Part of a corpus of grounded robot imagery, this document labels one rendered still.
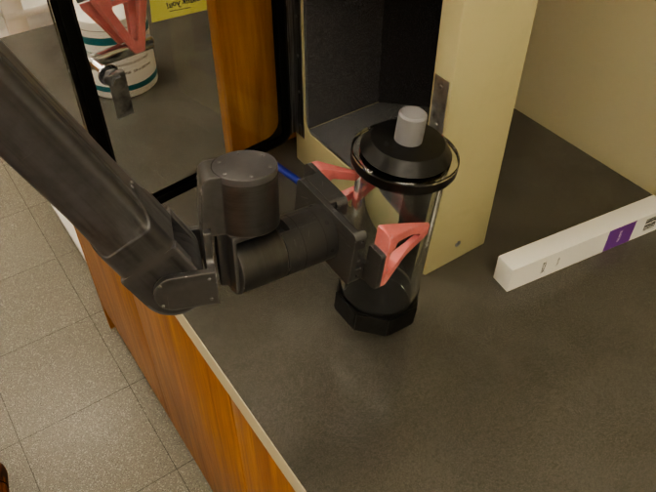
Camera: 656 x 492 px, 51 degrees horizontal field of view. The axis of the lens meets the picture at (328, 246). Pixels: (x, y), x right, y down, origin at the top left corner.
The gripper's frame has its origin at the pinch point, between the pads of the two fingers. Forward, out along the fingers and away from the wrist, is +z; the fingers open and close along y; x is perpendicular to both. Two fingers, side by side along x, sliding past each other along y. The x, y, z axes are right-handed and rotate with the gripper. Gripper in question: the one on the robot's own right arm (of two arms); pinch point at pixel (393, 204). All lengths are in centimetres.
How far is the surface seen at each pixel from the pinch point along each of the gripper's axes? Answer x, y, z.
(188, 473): 117, 44, -7
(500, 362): 18.9, -13.0, 10.3
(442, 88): -9.1, 5.1, 8.9
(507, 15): -16.7, 4.2, 14.8
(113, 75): -4.1, 29.8, -18.5
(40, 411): 120, 83, -33
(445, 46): -13.7, 5.8, 8.5
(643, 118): 6, 4, 54
